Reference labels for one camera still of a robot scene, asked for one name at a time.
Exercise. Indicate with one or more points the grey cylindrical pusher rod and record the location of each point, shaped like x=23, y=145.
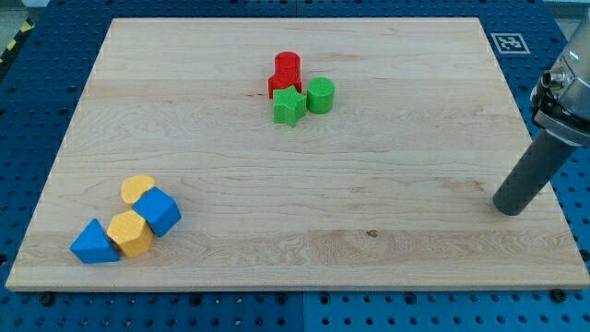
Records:
x=545, y=155

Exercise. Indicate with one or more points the green star block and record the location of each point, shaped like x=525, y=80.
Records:
x=289, y=106

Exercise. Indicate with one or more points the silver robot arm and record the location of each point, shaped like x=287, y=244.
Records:
x=560, y=107

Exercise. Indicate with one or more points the white fiducial marker tag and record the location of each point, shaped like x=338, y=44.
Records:
x=510, y=43

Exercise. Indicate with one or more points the light wooden board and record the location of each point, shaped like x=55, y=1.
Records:
x=389, y=191

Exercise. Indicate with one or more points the green cylinder block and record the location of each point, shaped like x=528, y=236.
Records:
x=320, y=95

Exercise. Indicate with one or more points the red cylinder block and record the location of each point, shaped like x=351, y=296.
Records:
x=288, y=64

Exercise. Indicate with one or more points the red angular block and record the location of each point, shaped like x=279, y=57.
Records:
x=283, y=81

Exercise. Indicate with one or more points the blue cube block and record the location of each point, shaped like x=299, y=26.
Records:
x=159, y=210

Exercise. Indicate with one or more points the yellow heart block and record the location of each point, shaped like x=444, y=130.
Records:
x=134, y=187

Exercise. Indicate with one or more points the yellow hexagon block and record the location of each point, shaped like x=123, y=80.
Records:
x=131, y=233

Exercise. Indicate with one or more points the blue triangle block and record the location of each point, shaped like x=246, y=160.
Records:
x=93, y=246

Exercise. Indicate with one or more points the yellow black hazard tape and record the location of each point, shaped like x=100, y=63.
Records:
x=17, y=41

